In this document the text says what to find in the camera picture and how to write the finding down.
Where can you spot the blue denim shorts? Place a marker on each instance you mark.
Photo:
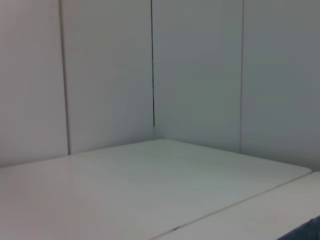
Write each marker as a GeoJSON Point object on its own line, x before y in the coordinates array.
{"type": "Point", "coordinates": [308, 231]}

